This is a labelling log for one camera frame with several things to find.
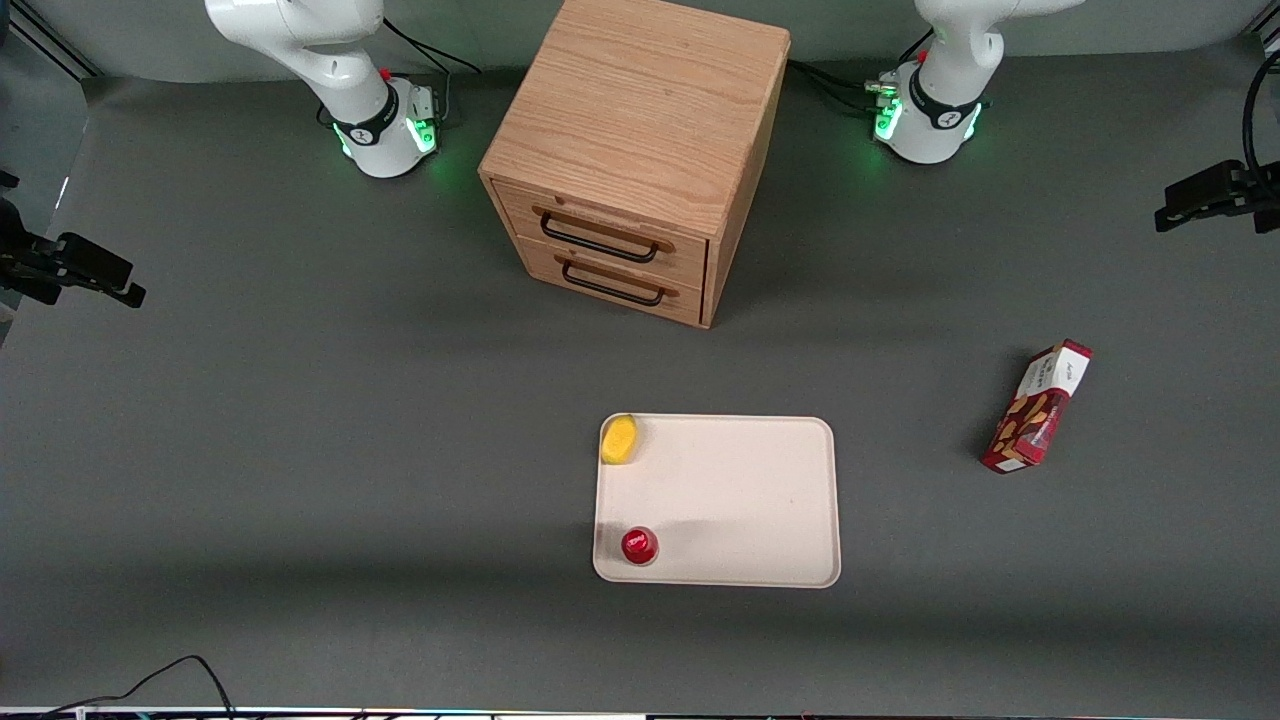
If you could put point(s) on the beige plastic tray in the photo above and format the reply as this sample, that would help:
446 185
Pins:
730 510

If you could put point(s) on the red cookie box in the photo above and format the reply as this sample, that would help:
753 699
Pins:
1037 406

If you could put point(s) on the yellow lemon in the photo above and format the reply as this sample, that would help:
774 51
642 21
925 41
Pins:
619 438

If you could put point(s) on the red soda can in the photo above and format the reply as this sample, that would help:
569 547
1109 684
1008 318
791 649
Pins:
639 546

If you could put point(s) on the wooden two-drawer cabinet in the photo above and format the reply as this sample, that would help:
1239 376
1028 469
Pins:
640 130

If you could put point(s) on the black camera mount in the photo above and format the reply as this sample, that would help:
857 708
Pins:
1215 193
60 262

